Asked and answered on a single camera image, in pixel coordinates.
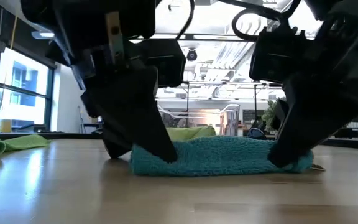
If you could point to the ceiling light bar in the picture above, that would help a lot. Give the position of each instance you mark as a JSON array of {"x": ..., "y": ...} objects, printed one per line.
[{"x": 45, "y": 35}]

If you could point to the lime green microfiber towel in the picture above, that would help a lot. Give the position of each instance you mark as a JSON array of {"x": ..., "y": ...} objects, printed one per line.
[{"x": 191, "y": 133}]

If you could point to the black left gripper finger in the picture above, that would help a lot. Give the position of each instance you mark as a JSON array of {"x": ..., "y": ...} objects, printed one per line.
[
  {"x": 135, "y": 112},
  {"x": 117, "y": 146}
]

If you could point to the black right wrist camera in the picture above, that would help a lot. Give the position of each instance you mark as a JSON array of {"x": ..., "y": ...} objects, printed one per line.
[{"x": 275, "y": 56}]

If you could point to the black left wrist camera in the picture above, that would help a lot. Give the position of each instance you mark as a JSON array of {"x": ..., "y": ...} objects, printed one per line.
[{"x": 163, "y": 62}]

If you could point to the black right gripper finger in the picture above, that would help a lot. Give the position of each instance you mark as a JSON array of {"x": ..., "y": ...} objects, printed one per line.
[
  {"x": 315, "y": 115},
  {"x": 281, "y": 113}
]

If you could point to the teal microfiber towel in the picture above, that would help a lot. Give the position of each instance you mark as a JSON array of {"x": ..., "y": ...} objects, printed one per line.
[{"x": 222, "y": 155}]

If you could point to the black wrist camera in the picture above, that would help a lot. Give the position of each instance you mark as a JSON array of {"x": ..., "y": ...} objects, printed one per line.
[
  {"x": 275, "y": 56},
  {"x": 163, "y": 62}
]

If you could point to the yellow box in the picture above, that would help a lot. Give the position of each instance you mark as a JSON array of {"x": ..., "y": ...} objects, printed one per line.
[{"x": 5, "y": 126}]

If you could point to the clear plastic basket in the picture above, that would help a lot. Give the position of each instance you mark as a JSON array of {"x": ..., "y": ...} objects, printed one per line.
[{"x": 228, "y": 119}]

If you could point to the green potted plant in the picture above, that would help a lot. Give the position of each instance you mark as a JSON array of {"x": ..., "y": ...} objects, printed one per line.
[{"x": 270, "y": 115}]

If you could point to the black overhead camera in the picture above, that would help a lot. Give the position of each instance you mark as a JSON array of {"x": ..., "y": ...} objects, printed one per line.
[{"x": 191, "y": 55}]

